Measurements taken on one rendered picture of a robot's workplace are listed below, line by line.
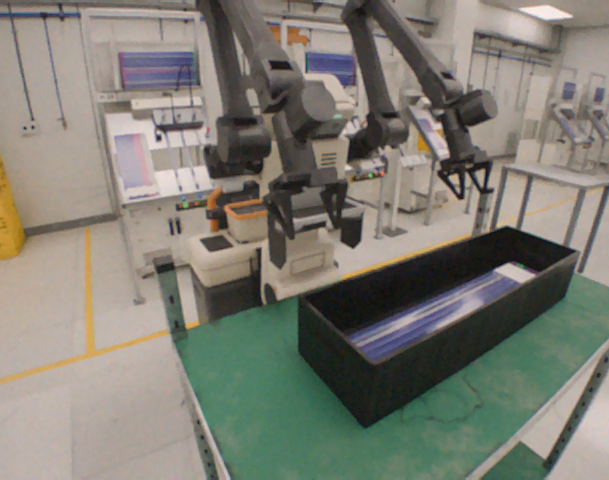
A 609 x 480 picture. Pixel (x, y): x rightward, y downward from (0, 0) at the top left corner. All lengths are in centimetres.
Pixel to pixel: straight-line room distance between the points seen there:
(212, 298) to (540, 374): 102
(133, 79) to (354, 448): 256
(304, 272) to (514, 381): 69
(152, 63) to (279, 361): 241
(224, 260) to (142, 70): 178
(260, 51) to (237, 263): 82
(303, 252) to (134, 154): 170
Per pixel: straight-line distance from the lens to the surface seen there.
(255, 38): 67
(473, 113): 83
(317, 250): 108
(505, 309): 63
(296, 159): 56
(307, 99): 51
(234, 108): 79
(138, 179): 242
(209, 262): 123
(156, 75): 274
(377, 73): 106
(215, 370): 58
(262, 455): 47
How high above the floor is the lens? 135
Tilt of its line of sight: 24 degrees down
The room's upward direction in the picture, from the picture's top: straight up
